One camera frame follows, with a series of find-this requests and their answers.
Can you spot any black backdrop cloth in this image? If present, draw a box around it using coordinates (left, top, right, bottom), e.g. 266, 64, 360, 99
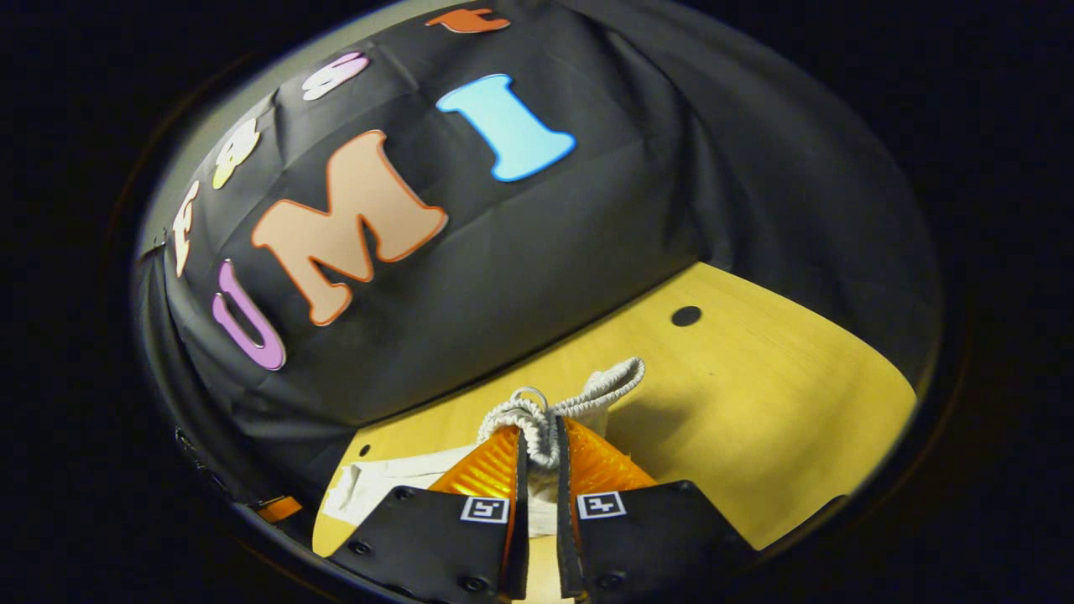
138, 0, 945, 504

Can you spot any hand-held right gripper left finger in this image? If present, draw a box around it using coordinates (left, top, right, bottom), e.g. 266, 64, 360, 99
329, 424, 532, 601

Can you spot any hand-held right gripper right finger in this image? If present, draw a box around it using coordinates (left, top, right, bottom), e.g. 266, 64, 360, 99
555, 417, 760, 601

